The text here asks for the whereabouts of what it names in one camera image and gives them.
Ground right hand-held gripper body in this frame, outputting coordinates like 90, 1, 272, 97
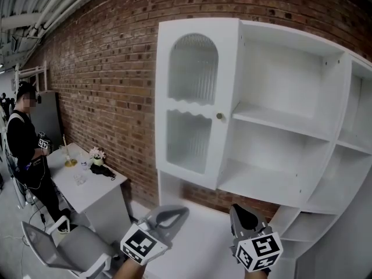
231, 225, 284, 273

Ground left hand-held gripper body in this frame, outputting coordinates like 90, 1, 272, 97
120, 213, 174, 266

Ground white glass cabinet door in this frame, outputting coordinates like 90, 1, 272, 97
155, 18, 241, 191

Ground person's right forearm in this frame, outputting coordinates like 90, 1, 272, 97
246, 269, 273, 279

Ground person's left forearm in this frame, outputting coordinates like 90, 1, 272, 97
112, 260, 146, 279

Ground white shelf cabinet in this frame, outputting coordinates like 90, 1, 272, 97
139, 18, 372, 279

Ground gray metal cabinet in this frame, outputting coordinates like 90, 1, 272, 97
30, 90, 63, 156

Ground small white table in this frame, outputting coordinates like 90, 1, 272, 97
46, 142, 132, 241

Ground black cloth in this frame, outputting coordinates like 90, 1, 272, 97
90, 163, 117, 181

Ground pink flowers in pot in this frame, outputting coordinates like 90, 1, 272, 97
88, 146, 107, 167

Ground clear glass cup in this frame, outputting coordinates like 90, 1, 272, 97
73, 173, 88, 187

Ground clear water bottle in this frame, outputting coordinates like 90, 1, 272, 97
80, 152, 91, 171

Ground gold stand with rod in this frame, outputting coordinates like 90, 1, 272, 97
62, 134, 78, 169

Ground gray chair back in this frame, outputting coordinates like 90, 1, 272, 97
7, 155, 27, 209

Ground white metal rack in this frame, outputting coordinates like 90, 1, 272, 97
14, 60, 49, 93

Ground white ceiling pipes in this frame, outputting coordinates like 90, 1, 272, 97
0, 0, 117, 40

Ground gray office chair white frame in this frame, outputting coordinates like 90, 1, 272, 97
22, 215, 120, 279

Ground black floor cable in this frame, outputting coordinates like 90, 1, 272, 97
27, 184, 49, 233

